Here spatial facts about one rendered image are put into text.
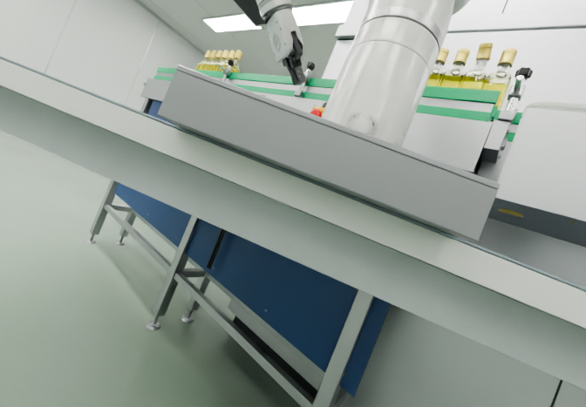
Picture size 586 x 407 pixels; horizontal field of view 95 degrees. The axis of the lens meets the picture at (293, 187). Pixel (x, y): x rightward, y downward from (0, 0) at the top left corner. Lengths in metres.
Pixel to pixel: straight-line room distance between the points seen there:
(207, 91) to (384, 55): 0.22
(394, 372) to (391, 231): 0.83
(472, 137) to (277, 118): 0.57
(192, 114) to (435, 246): 0.27
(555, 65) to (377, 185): 0.96
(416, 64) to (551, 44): 0.83
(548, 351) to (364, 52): 0.40
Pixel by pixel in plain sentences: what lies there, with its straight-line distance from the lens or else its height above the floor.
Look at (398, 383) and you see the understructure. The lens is 1.09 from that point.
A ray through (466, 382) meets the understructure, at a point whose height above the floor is 0.42.
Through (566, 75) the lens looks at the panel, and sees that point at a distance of 1.15.
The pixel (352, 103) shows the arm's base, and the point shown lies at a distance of 0.36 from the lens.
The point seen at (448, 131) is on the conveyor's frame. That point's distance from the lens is 0.77.
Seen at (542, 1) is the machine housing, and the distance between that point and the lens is 1.34.
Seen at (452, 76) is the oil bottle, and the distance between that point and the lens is 0.99.
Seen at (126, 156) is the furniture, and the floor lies 0.69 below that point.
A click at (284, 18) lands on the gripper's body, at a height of 1.11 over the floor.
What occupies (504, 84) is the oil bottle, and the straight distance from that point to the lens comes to 0.96.
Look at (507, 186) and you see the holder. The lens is 0.54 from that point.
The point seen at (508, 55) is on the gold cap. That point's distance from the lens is 1.02.
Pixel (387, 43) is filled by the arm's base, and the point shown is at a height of 0.95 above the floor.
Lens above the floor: 0.73
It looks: 1 degrees up
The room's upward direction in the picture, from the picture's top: 22 degrees clockwise
